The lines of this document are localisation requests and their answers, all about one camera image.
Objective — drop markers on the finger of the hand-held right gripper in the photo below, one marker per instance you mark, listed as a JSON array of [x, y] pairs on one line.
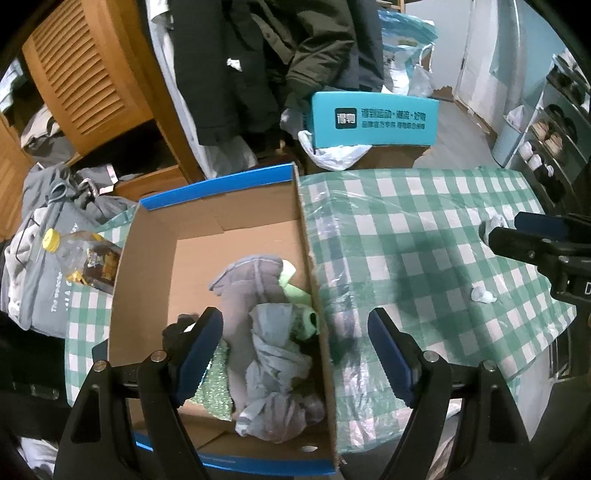
[[517, 244], [540, 224]]

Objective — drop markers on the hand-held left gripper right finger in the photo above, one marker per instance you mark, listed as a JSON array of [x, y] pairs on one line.
[[392, 360]]

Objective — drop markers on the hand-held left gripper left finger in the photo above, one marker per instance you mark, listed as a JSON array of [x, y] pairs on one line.
[[198, 355]]

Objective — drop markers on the black sock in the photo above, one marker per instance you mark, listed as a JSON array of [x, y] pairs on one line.
[[173, 334]]

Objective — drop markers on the green sparkly cloth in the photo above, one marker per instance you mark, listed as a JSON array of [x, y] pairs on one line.
[[217, 387]]

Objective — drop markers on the blue-grey towel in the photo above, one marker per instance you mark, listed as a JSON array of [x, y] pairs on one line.
[[277, 364]]

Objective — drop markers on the grey stitched cloth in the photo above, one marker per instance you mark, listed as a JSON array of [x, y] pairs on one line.
[[249, 286]]

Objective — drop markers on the blue cardboard box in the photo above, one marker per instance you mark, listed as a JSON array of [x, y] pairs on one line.
[[152, 277]]

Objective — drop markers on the light green cloth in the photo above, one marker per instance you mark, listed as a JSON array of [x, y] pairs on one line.
[[295, 291]]

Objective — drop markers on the black shoe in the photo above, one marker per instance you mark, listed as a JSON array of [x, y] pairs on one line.
[[551, 180]]

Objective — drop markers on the white crumpled tissue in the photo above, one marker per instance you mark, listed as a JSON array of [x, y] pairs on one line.
[[482, 294]]

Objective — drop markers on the white shoe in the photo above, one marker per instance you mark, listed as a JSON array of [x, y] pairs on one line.
[[526, 149], [536, 162]]

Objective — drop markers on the green white checked tablecloth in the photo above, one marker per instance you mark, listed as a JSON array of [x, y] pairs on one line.
[[415, 217]]

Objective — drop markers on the metal shoe rack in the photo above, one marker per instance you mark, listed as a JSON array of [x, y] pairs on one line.
[[545, 92]]

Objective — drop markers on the yellow cap plastic bottle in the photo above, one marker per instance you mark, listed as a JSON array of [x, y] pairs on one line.
[[92, 263]]

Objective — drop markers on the grey hooded sweatshirt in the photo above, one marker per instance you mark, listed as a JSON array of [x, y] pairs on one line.
[[51, 295]]

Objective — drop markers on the white board panel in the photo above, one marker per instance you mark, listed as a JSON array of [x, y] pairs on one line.
[[475, 69]]

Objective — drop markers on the teal printed box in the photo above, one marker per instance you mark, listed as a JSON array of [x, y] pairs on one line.
[[369, 120]]

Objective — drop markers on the light grey hanging garment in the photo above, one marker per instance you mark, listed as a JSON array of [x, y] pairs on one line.
[[207, 157]]

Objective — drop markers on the white thin plastic bag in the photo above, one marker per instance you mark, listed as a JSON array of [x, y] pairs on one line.
[[337, 157]]

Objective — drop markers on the blue plastic bag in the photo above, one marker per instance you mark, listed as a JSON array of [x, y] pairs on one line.
[[406, 32]]

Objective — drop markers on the dark olive jacket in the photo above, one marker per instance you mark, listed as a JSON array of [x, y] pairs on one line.
[[323, 50]]

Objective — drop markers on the black hanging coat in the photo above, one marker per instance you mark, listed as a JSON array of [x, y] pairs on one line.
[[221, 69]]

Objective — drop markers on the wooden louvred cabinet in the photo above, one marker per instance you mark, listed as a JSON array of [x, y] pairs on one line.
[[83, 74]]

